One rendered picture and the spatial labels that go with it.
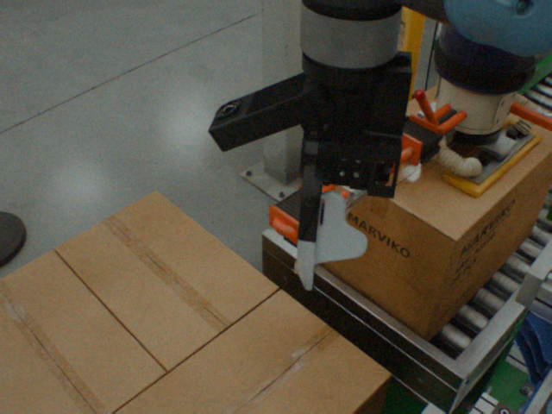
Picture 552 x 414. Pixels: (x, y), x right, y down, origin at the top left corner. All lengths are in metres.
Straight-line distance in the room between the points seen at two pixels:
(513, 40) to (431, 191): 1.04
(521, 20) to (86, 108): 3.34
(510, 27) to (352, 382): 1.22
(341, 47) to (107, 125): 2.99
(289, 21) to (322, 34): 1.90
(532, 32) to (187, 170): 2.66
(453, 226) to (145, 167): 2.00
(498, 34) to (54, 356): 1.42
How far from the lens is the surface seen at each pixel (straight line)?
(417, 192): 1.34
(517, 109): 1.45
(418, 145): 1.21
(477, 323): 1.64
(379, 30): 0.42
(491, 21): 0.32
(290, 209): 1.02
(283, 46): 2.38
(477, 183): 1.37
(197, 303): 1.61
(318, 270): 1.59
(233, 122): 0.48
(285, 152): 2.65
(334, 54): 0.42
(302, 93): 0.46
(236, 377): 1.46
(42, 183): 3.05
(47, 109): 3.65
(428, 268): 1.34
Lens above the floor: 1.79
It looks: 42 degrees down
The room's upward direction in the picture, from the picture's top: straight up
